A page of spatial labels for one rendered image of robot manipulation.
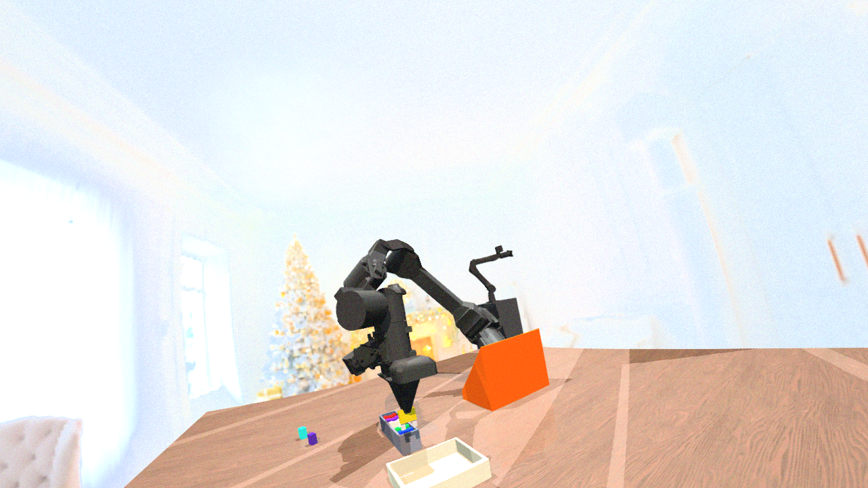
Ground yellow blade fuse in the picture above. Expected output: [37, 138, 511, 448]
[397, 407, 418, 431]

